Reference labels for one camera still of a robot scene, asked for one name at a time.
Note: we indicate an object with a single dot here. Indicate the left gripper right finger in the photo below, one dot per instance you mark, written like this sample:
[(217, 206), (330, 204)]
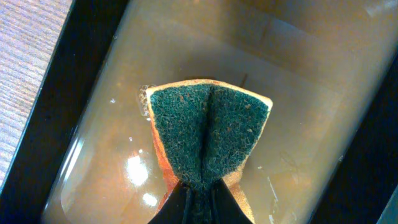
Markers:
[(224, 208)]

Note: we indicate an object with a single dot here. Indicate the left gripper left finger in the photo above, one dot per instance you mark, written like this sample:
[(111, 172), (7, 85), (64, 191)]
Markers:
[(177, 207)]

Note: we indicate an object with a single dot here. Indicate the green and yellow sponge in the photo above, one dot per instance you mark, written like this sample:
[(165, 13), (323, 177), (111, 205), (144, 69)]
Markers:
[(205, 130)]

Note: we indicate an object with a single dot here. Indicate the black rectangular water tray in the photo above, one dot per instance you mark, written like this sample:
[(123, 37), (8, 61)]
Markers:
[(328, 151)]

